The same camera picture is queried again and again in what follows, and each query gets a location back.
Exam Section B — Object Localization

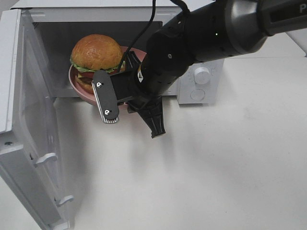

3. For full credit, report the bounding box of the lower white timer knob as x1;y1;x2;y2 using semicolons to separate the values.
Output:
194;67;211;85

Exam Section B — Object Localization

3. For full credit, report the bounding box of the round white door button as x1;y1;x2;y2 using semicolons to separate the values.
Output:
190;89;205;101

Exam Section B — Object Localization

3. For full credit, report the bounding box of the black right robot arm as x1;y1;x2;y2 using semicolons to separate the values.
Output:
129;0;307;137

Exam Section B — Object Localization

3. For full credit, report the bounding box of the pink round plate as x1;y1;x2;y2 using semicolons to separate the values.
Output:
68;48;146;106

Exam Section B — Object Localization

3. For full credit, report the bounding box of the white microwave oven body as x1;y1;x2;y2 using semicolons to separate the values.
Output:
13;0;224;104

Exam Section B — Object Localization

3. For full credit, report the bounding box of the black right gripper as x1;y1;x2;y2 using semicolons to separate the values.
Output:
124;51;182;138

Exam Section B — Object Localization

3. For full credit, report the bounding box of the white microwave door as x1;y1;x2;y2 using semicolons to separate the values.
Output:
0;9;74;230

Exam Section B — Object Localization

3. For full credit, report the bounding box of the burger with lettuce and tomato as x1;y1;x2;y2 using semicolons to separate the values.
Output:
70;34;123;94

